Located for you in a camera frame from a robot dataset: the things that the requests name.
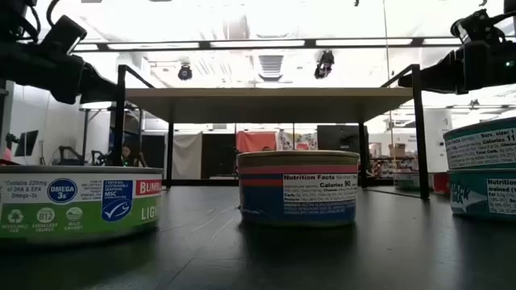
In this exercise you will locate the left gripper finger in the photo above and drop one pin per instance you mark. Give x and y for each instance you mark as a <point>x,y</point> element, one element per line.
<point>98,86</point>

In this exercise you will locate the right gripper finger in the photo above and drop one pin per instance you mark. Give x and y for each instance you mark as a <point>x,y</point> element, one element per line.
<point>435,76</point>

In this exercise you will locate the teal skipjack tuna can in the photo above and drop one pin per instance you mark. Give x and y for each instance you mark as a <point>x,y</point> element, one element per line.
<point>483,149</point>
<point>475,197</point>

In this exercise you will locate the gold-lid blue striped can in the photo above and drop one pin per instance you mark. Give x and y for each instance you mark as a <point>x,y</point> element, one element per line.
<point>298,193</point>

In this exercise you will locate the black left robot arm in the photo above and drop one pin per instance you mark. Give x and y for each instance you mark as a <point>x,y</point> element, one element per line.
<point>8,24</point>

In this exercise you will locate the background black robot arm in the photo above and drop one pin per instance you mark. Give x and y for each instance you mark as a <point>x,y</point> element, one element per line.
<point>68,155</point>

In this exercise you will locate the wooden shelf with black legs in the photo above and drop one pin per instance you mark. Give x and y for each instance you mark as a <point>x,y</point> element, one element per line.
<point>266,104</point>

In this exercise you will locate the white pillar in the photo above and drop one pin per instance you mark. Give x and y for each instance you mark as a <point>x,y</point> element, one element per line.
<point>439,141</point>

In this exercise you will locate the person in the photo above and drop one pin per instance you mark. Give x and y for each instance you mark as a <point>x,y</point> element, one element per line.
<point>127,155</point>

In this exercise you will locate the black monitor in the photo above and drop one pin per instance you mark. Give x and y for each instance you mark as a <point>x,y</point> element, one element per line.
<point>26,143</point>

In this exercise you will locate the cardboard box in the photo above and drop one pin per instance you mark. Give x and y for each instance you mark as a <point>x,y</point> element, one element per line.
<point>397,150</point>

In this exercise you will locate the black ceiling spotlight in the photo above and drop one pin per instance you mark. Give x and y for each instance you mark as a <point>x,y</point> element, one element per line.
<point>185,72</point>
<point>324,64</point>

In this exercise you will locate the white curtain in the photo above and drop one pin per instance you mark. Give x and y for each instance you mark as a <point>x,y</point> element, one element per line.
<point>187,155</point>

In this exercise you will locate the black screen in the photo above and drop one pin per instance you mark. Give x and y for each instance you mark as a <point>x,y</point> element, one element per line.
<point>340,139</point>

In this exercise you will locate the overhead bar with light strips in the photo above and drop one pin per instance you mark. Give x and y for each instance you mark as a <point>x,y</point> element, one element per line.
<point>205,43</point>

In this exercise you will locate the green Bumble Bee tuna can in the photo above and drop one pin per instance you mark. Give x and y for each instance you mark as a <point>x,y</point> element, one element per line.
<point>80,209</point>

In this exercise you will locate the black partition panel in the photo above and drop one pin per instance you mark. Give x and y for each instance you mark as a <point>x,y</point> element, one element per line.
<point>219,155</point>

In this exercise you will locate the floral printed cloth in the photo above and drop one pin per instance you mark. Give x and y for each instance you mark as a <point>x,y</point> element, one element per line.
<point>298,141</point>

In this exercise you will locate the ceiling air vent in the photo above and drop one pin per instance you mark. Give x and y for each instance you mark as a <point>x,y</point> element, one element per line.
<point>270,66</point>

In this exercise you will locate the red cloth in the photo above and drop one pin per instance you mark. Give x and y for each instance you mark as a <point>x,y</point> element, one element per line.
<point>256,141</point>

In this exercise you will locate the black table mat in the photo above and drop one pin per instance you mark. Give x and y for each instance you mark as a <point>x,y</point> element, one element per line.
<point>282,249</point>

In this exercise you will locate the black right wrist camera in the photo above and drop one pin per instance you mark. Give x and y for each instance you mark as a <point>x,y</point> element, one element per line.
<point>475,26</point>

